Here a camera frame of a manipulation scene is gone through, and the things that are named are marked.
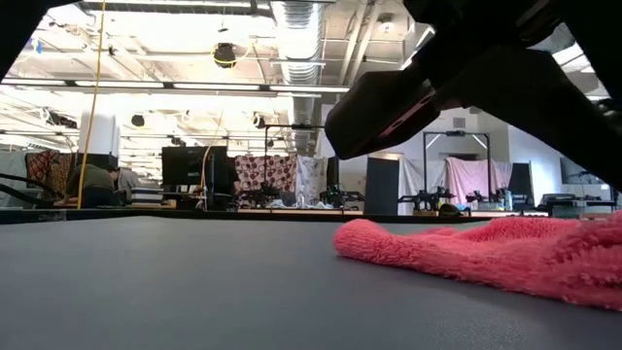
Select stacked white boxes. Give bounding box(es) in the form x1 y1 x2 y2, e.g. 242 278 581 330
130 187 165 205

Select person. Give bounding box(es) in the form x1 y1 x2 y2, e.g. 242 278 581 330
115 167 143 192
65 163 119 208

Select dark blue panel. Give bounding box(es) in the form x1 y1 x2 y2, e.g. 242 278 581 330
363 156 400 217

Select patterned fabric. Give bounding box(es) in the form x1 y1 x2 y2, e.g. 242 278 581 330
24 149 74 204

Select red circle patterned cloth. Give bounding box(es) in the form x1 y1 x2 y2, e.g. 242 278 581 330
235 154 297 205

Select black curved hose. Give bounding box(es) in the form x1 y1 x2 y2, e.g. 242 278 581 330
0 172 53 206

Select silver ventilation duct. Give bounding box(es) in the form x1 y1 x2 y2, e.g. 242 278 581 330
269 0 326 155

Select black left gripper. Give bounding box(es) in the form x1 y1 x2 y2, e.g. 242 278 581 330
401 0 622 194

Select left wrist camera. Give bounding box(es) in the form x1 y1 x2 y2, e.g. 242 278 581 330
324 67 441 161

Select black computer monitor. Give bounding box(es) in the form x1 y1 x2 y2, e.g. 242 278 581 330
559 156 606 186

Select white patterned cloth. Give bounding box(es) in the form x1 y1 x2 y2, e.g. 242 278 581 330
294 155 328 205

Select long ceiling light strip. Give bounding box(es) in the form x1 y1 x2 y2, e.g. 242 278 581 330
0 79 352 97

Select blue-grey table mat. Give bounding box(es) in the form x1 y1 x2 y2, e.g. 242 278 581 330
0 216 622 350

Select pink hanging cloth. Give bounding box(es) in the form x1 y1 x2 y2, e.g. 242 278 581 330
445 156 514 205

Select pink terry towel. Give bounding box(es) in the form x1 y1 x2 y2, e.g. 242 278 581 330
332 210 622 312

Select white hanging sheet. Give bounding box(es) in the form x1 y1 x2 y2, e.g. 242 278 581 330
398 157 448 215

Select black monitor back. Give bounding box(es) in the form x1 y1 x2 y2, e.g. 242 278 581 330
161 145 229 193

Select black metal rack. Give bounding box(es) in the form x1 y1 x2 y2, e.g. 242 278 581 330
263 123 337 166
422 129 492 205

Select black ceiling dome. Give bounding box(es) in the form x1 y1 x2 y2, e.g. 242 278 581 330
212 42 238 69

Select yellow hanging cable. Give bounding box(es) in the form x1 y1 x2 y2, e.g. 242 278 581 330
76 0 107 210

